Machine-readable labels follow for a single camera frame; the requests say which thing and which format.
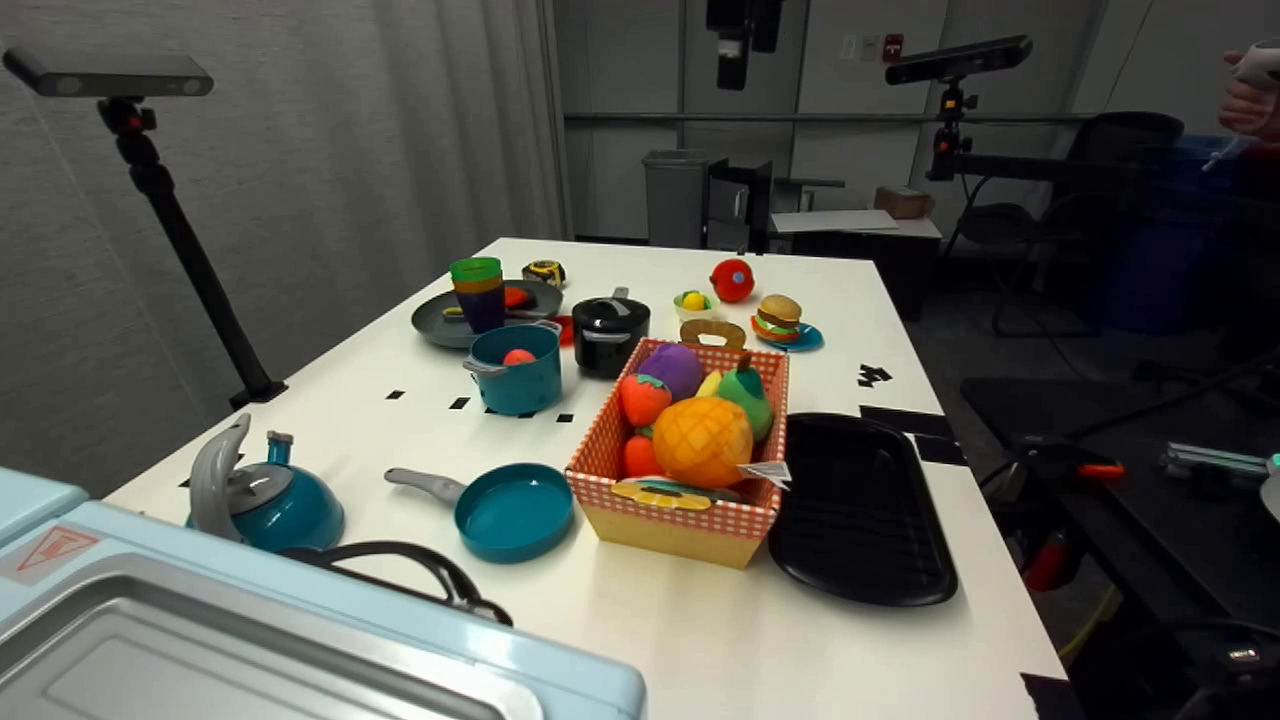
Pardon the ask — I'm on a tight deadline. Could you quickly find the teal toy frying pan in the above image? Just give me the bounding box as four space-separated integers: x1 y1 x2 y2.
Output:
383 460 579 563

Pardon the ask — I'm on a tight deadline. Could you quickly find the white handheld controller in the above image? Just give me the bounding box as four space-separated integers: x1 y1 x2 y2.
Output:
1194 45 1280 177

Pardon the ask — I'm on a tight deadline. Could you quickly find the red handled tool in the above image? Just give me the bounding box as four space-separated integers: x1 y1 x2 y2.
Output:
1021 453 1130 491

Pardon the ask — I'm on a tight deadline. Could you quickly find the black power cable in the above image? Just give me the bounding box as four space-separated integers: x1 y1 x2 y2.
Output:
282 537 514 627

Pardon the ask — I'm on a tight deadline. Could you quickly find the grey black pot lid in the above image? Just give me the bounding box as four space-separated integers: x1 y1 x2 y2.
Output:
570 286 654 334

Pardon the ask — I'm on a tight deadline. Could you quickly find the black toy pot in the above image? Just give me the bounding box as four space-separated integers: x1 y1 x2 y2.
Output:
570 316 654 386

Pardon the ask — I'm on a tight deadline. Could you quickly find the yellow black toy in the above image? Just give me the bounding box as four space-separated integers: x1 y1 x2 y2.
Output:
518 256 570 291

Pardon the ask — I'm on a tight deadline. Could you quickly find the person's hand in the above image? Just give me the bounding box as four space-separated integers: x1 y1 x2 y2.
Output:
1217 64 1280 152

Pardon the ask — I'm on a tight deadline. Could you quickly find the dark grey toy plate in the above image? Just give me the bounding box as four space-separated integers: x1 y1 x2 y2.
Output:
407 276 562 355

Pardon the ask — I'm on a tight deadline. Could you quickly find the black tripod with red knob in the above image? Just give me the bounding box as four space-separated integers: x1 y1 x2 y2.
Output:
96 91 286 413

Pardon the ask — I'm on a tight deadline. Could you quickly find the black plastic tray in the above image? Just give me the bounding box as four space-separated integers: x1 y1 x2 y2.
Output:
765 410 958 614

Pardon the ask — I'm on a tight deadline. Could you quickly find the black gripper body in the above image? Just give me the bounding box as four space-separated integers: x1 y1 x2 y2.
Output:
703 0 783 56

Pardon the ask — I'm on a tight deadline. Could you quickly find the black stereo camera bar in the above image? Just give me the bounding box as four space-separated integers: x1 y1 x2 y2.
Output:
883 31 1034 88
0 48 219 101

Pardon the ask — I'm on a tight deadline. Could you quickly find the toy hamburger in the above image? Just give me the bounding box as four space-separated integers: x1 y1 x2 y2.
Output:
747 291 809 353

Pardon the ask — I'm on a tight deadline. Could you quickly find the white side table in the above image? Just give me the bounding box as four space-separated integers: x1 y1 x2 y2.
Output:
766 208 942 256

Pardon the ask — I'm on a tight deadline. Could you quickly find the green plush pepper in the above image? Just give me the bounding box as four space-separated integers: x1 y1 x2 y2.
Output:
715 370 777 443

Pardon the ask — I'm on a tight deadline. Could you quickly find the teal kettle with grey handle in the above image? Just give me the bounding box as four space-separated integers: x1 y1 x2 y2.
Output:
183 413 349 555

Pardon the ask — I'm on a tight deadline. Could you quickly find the blue barrel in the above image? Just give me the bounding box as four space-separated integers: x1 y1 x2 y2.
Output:
1105 136 1253 338

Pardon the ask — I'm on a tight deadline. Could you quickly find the orange checked cardboard basket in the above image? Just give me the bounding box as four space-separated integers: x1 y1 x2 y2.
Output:
562 338 790 574

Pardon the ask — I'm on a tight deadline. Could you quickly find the red toy tomato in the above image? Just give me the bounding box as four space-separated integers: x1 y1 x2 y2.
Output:
706 256 759 307

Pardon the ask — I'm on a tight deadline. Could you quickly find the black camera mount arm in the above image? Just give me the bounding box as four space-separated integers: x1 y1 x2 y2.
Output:
928 75 1070 184

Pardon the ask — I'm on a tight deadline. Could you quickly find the small red plush fruit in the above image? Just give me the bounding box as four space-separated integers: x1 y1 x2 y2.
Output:
621 432 669 479

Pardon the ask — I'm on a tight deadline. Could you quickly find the teal blue toy pot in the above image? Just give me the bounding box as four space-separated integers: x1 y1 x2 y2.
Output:
458 326 567 420

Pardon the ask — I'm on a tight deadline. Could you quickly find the grey waste bin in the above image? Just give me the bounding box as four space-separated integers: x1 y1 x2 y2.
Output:
638 147 712 248

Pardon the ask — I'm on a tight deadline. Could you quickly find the teal handled tool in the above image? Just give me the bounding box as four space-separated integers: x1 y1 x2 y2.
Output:
1159 439 1280 486

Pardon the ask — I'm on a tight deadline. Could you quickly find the red orange plush fruit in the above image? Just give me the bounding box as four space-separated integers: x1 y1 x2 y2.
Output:
615 374 676 432

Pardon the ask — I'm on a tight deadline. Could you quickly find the black box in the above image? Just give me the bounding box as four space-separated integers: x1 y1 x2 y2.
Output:
699 156 777 256

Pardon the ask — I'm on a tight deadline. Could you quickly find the black office chair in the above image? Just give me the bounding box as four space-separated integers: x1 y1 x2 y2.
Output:
993 114 1189 338

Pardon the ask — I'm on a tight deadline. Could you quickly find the small blue toy plate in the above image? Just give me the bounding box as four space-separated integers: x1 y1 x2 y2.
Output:
744 319 827 355

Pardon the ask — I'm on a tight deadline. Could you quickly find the brown toy bread slice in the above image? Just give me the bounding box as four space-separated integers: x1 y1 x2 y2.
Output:
676 316 751 355

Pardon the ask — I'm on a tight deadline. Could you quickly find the purple plush fruit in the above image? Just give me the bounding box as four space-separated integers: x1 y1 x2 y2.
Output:
638 339 706 404

